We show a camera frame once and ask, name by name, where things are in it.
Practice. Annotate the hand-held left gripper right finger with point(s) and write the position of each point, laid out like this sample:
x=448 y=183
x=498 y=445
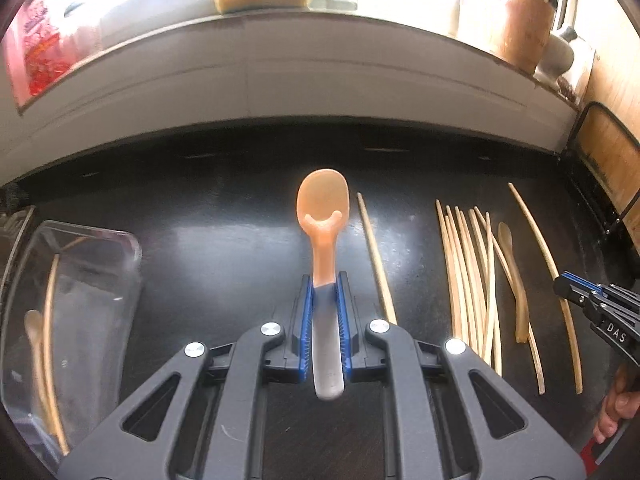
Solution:
x=342 y=330

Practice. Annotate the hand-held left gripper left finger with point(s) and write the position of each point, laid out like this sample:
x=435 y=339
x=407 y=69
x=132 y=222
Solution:
x=306 y=330

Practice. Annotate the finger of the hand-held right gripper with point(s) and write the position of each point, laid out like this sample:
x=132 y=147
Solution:
x=567 y=292
x=582 y=281

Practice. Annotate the pale bamboo chopstick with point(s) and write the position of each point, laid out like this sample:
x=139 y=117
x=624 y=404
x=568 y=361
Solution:
x=553 y=267
x=47 y=310
x=375 y=255

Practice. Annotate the small wooden spoon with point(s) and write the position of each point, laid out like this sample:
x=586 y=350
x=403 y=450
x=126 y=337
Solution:
x=505 y=235

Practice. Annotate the group of wooden chopsticks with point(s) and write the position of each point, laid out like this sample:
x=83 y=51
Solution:
x=470 y=305

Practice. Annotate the clear plastic container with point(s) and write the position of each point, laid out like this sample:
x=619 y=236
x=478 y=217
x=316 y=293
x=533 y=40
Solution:
x=95 y=280

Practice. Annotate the person's right hand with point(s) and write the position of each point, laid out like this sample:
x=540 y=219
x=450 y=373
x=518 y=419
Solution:
x=617 y=405

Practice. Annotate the black metal rack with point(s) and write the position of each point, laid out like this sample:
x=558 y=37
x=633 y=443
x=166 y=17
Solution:
x=590 y=160

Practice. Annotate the grey ceramic teapot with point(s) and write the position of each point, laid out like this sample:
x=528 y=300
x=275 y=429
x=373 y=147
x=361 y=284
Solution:
x=557 y=52

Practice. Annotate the bamboo utensil holder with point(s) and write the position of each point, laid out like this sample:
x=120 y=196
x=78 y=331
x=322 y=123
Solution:
x=525 y=30

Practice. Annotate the black scouring pad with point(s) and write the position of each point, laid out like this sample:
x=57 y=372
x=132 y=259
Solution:
x=9 y=195

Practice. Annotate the red printed bag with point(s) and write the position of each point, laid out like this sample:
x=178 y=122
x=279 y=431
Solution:
x=42 y=60

